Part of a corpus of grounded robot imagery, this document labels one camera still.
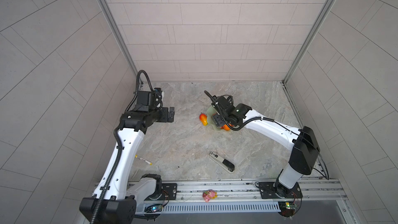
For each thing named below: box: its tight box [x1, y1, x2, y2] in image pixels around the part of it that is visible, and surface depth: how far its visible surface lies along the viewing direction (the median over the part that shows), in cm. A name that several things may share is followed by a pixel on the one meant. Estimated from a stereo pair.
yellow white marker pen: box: [134, 154, 153, 166], surface depth 81 cm
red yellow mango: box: [199, 113, 208, 126], surface depth 95 cm
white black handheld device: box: [209, 151, 236, 174], surface depth 78 cm
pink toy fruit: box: [202, 189, 218, 203], surface depth 69 cm
